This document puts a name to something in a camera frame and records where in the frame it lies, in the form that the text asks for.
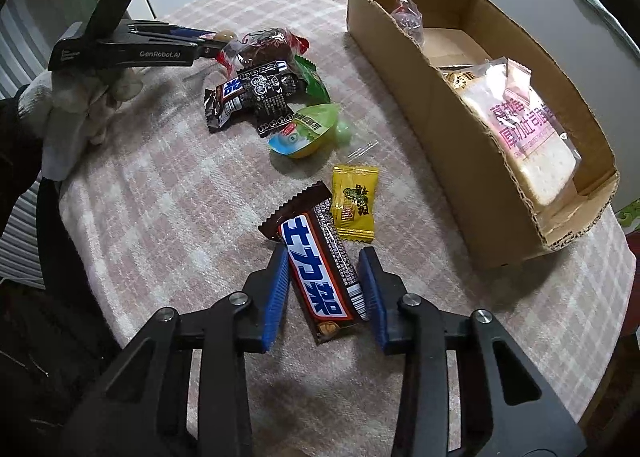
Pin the packaged white bread slices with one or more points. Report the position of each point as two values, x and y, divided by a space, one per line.
541 155

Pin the green jelly cup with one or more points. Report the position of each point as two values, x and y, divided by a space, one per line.
311 128

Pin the small dark Snickers bar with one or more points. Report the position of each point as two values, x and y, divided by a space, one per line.
263 90

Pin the green small snack packet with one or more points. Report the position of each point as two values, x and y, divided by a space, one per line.
315 88

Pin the round lollipop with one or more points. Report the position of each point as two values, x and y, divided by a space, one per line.
224 36

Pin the large Snickers bar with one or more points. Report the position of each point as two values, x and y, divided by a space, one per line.
325 280

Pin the red clear candy wrapper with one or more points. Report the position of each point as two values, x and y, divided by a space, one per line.
409 18

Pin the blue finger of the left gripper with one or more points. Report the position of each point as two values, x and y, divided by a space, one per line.
156 28
189 49

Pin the yellow candy packet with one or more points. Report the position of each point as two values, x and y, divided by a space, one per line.
353 194

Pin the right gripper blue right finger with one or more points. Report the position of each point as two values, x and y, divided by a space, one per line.
468 388

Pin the red date snack packet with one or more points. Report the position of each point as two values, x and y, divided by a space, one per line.
260 47

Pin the left gloved hand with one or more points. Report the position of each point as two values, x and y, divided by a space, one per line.
70 109

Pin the open cardboard box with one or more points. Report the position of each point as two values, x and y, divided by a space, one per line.
497 220

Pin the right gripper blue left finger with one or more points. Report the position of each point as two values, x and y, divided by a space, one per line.
178 388

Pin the pink plaid tablecloth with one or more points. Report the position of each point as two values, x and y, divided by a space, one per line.
167 213

